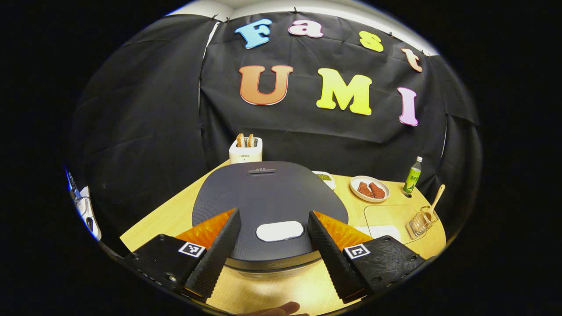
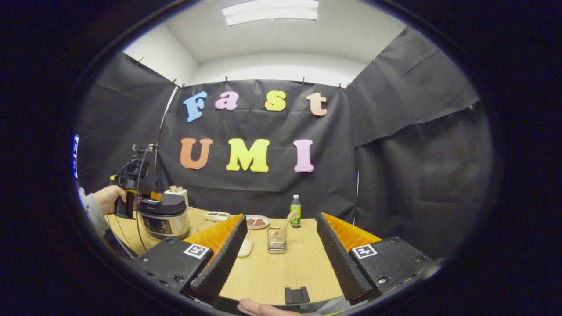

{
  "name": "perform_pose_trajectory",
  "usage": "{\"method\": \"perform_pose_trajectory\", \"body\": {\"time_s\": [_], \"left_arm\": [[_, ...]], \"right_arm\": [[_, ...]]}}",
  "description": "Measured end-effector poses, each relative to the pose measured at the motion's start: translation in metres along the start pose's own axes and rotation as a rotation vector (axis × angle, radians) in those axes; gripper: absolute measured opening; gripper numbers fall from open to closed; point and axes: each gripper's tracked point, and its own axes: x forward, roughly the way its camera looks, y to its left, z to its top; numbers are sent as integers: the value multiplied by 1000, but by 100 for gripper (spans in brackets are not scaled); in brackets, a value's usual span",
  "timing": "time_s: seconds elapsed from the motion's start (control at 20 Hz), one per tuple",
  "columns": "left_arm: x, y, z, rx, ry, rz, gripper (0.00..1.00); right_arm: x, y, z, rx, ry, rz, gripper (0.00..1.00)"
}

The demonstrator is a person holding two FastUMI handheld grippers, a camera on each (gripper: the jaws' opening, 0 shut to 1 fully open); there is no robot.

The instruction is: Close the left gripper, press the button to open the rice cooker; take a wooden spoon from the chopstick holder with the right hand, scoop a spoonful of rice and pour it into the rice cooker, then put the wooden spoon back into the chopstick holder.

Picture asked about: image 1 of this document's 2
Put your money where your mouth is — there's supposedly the dark grey rice cooker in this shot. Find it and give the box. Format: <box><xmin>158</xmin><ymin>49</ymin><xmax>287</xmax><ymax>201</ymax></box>
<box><xmin>192</xmin><ymin>161</ymin><xmax>349</xmax><ymax>279</ymax></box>

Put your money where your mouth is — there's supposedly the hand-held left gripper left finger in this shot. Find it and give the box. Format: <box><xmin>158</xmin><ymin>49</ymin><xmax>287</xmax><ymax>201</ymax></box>
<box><xmin>124</xmin><ymin>208</ymin><xmax>242</xmax><ymax>301</ymax></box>

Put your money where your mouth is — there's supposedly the white side desk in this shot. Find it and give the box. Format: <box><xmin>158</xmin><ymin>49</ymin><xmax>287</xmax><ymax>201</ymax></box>
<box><xmin>74</xmin><ymin>187</ymin><xmax>102</xmax><ymax>241</ymax></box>

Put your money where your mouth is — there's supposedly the green tea bottle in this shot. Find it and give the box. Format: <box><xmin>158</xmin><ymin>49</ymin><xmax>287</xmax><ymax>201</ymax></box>
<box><xmin>402</xmin><ymin>156</ymin><xmax>423</xmax><ymax>197</ymax></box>

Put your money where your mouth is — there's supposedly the black backdrop cloth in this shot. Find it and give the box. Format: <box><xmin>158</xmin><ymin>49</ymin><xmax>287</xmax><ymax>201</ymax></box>
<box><xmin>66</xmin><ymin>12</ymin><xmax>481</xmax><ymax>255</ymax></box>

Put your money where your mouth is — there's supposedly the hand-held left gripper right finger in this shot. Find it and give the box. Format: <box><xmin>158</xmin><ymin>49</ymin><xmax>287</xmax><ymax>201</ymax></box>
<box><xmin>307</xmin><ymin>211</ymin><xmax>426</xmax><ymax>303</ymax></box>

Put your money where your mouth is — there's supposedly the white toaster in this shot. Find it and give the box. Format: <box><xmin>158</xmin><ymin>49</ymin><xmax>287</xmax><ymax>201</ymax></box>
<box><xmin>229</xmin><ymin>134</ymin><xmax>263</xmax><ymax>165</ymax></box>

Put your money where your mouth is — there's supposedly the white divided grain dish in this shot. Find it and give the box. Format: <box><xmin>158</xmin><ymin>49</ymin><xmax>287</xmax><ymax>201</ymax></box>
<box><xmin>312</xmin><ymin>170</ymin><xmax>337</xmax><ymax>190</ymax></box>

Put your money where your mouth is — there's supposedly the white plate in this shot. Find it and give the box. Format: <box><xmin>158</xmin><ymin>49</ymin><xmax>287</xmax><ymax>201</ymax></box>
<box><xmin>350</xmin><ymin>176</ymin><xmax>390</xmax><ymax>203</ymax></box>

